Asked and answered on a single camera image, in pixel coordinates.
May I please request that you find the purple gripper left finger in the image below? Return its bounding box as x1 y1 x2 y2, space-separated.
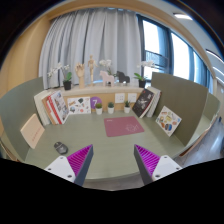
45 145 93 186

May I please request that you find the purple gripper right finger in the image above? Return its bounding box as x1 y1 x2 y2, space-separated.
134 144 182 185

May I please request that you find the dark grey computer mouse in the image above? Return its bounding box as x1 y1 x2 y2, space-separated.
54 142 68 155

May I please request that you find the pink mouse pad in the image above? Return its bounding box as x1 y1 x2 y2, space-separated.
104 116 144 137

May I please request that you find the colourful sticker card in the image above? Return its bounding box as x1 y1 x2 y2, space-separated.
156 106 182 136

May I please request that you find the beige wooden board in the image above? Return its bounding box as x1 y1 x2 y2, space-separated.
20 114 45 149

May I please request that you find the white sticker card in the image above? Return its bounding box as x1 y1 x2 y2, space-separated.
67 97 91 115

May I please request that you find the small potted plant left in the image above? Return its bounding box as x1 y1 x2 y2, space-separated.
95 103 103 115

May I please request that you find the small potted plant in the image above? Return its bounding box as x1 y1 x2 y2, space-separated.
124 101 131 113
95 103 103 115
107 102 114 114

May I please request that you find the small potted plant right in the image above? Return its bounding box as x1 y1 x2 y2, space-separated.
124 101 131 113

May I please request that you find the red and white book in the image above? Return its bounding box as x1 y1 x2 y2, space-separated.
48 90 69 124

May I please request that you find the black cover book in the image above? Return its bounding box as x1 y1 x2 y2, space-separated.
132 89 154 118

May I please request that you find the purple round number sign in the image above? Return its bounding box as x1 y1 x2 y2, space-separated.
90 96 102 109

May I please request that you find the small potted plant middle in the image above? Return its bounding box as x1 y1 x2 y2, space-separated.
107 102 114 114

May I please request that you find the white book behind black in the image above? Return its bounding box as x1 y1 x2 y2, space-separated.
146 86 161 118

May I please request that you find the green divider panel right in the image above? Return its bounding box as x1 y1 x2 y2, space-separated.
151 73 220 145

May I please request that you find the green divider panel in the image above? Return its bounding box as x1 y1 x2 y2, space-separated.
151 73 220 145
0 78 44 161

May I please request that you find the wooden shelf with sockets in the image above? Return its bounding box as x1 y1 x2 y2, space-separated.
49 83 145 114

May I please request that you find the white book stack left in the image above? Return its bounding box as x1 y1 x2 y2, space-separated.
34 90 51 126

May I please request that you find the green divider panel left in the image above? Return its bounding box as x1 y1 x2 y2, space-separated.
0 78 44 161

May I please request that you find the white orchid black pot left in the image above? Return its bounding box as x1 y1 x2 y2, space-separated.
47 63 72 90

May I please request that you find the white orchid black pot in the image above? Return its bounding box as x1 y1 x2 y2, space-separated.
47 63 72 90
134 60 155 88

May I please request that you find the white orchid black pot right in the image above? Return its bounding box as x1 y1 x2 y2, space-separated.
134 60 155 88

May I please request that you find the black horse figurine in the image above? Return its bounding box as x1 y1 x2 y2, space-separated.
116 71 130 83

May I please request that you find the pink horse figurine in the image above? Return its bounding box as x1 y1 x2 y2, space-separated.
100 71 114 87

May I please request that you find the wooden hand model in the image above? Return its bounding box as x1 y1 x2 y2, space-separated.
75 63 85 89

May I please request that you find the wooden mannequin figure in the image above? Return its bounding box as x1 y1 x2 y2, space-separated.
88 56 97 81

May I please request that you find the white orchid behind horse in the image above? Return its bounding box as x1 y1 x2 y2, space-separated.
99 59 112 75

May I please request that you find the grey curtain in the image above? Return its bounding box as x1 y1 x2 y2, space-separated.
39 8 141 89

